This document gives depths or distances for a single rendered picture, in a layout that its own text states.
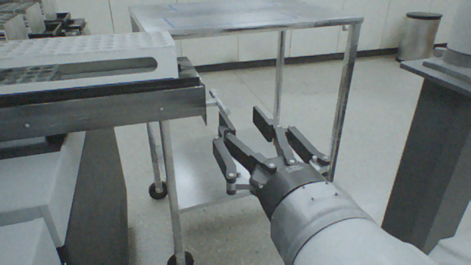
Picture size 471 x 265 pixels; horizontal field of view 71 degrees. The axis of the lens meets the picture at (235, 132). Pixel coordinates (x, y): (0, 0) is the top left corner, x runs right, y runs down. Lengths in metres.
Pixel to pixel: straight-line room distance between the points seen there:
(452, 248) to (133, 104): 0.41
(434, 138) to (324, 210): 0.80
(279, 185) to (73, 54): 0.32
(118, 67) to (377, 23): 3.29
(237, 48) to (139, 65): 2.48
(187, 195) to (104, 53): 0.71
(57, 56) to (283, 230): 0.36
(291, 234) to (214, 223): 1.11
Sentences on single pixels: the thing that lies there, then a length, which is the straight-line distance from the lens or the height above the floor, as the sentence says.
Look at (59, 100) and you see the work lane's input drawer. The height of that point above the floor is 0.80.
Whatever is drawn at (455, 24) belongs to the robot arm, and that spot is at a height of 0.82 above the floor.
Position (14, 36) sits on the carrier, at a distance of 0.69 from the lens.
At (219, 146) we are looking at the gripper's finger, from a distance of 0.43.
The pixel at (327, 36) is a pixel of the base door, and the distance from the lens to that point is 3.41.
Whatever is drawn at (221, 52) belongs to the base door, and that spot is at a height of 0.18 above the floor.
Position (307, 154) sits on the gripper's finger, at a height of 0.75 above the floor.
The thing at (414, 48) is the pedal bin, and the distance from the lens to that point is 3.63.
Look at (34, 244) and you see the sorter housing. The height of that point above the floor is 0.73.
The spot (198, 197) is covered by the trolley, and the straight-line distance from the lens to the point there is 1.09.
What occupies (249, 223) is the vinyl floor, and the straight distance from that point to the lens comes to 1.40.
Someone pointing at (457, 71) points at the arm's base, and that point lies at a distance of 1.01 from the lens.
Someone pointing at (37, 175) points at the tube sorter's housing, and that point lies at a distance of 0.49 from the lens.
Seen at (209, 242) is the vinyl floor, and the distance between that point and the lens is 1.33.
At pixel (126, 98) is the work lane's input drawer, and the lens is 0.49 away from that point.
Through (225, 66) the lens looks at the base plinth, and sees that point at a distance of 3.11.
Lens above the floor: 0.98
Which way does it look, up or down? 29 degrees down
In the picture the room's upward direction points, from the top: straight up
